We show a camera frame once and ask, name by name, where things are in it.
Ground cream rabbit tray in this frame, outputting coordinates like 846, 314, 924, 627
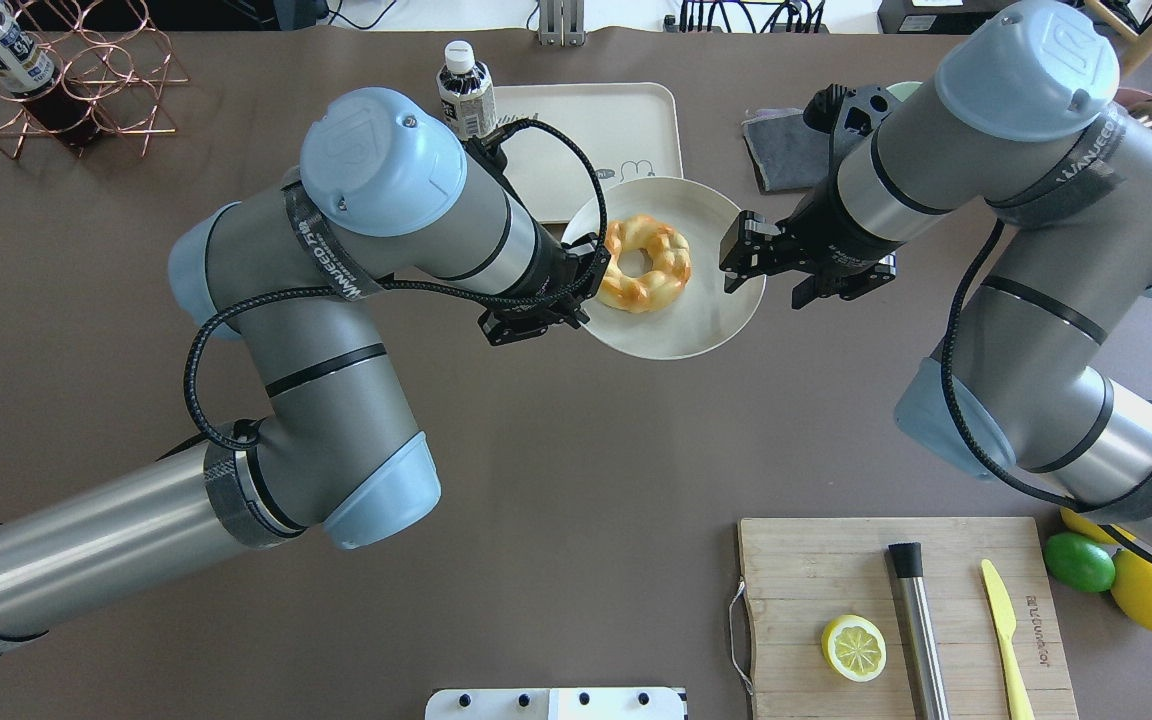
495, 82, 684, 223

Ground bamboo cutting board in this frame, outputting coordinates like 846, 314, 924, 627
737, 518, 1079, 719

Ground green lime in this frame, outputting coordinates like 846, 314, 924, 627
1043, 532, 1117, 593

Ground braided glazed donut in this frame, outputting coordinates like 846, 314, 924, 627
596, 214, 692, 313

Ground tea bottle in rack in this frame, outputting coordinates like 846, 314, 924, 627
0, 1, 103, 149

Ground tea bottle on tray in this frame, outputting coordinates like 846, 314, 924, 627
435, 40, 499, 141

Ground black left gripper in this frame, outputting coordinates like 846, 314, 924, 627
477, 232, 609, 346

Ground steel muddler cylinder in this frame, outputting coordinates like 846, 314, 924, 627
886, 541, 952, 719

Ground mint green bowl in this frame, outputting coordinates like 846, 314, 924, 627
886, 81, 923, 103

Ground copper wire bottle rack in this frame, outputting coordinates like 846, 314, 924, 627
0, 1, 192, 160

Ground white round plate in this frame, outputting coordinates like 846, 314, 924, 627
582, 176, 765, 361

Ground half lemon slice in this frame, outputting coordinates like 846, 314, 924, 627
820, 614, 887, 683

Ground yellow lemon upper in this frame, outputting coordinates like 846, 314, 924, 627
1059, 507, 1137, 546

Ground grey folded cloth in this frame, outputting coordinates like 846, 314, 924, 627
741, 108, 835, 194

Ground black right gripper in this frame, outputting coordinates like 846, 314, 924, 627
719, 195, 899, 309

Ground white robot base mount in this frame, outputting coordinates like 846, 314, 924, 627
424, 685, 689, 719

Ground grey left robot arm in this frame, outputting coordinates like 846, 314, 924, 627
0, 88, 609, 655

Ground yellow plastic knife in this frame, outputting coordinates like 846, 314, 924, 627
980, 559, 1036, 719

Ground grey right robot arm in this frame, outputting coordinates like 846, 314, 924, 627
718, 1, 1152, 547

